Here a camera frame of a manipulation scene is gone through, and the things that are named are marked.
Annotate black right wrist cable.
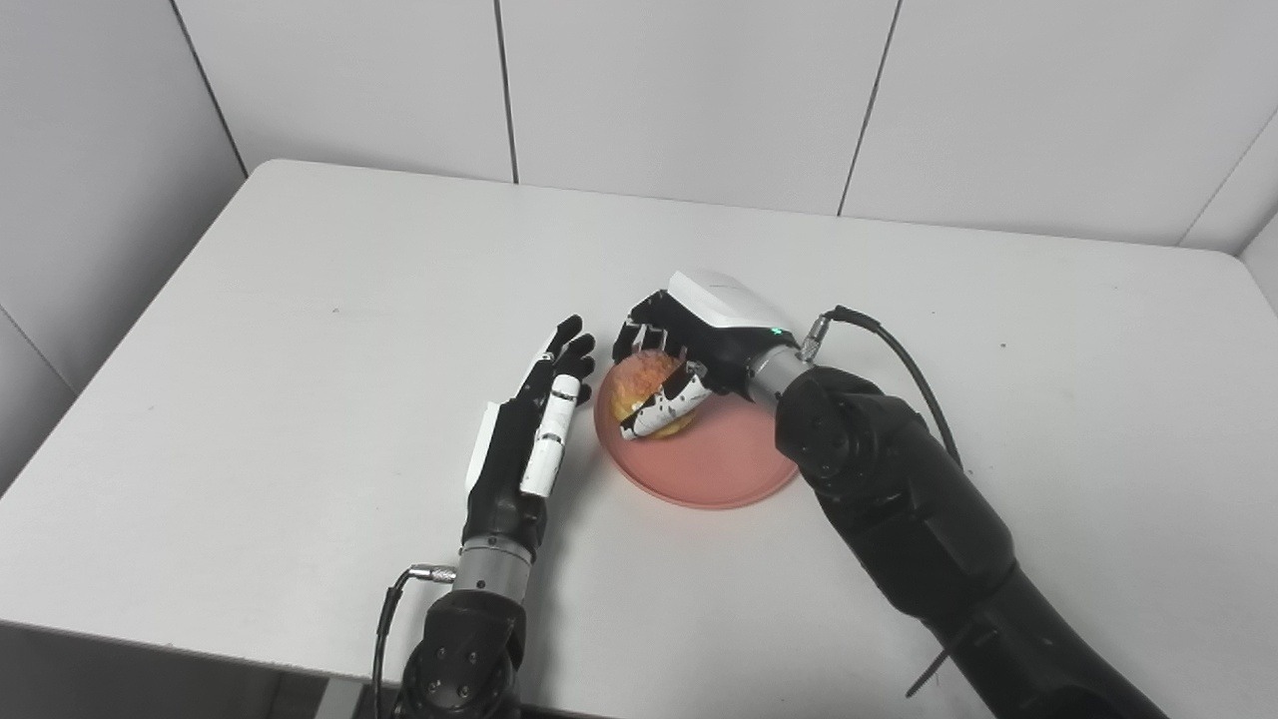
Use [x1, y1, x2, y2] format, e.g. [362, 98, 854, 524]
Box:
[799, 306, 964, 470]

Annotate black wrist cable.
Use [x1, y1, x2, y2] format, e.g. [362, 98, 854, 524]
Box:
[799, 306, 964, 470]
[371, 564, 458, 719]

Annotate cream puff pastry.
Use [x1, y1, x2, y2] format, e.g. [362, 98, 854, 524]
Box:
[609, 350, 700, 440]

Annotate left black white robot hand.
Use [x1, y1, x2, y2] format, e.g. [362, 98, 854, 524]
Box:
[461, 315, 598, 556]

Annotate pink round plate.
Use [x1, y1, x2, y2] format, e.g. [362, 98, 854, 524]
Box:
[593, 374, 802, 511]

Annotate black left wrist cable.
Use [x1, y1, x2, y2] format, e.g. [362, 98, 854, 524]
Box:
[371, 564, 458, 719]

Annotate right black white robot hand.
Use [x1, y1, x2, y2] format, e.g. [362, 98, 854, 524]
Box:
[611, 268, 798, 440]

